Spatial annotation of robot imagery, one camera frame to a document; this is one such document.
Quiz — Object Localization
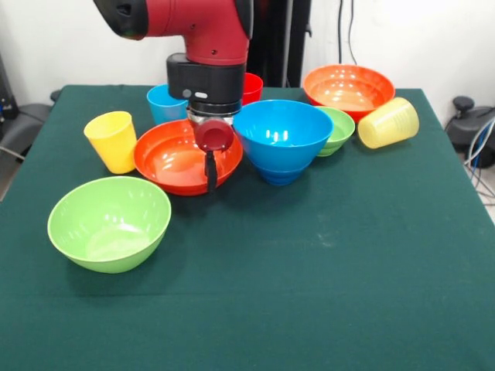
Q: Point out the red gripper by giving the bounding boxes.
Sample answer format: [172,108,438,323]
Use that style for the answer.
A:
[194,118,236,195]

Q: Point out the orange bowl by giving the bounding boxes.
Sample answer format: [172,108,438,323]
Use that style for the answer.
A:
[133,119,244,197]
[302,64,396,124]

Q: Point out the small dark blue bowl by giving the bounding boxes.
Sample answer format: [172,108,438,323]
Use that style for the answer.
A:
[253,161,310,187]

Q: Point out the large light blue bowl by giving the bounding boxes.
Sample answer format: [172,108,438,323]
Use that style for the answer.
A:
[231,99,334,174]

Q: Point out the light blue cup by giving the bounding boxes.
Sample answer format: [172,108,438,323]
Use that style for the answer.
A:
[146,83,190,126]

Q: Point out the red cup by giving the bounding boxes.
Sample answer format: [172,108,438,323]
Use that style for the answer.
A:
[241,72,265,107]

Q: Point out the opaque yellow cup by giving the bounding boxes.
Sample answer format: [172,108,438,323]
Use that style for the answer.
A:
[84,111,138,175]

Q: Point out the large green bowl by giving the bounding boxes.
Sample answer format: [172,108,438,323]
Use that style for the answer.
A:
[46,176,172,274]

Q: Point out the dark green tablecloth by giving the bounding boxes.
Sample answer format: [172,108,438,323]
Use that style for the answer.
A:
[0,83,495,371]

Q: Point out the small green bowl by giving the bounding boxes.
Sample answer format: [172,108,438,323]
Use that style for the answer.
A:
[315,107,356,158]

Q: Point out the translucent yellow cup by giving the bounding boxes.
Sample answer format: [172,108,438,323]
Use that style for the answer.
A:
[357,97,421,150]

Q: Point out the black chair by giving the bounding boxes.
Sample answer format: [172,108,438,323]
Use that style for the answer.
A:
[0,89,63,162]

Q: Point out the black chair base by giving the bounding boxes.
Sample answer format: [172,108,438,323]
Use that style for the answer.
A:
[444,95,495,169]

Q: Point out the black wall cable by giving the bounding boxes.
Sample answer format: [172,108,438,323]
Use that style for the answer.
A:
[333,0,359,66]

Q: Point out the floor cable bundle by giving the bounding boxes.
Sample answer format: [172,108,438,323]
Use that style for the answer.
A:
[463,115,495,204]

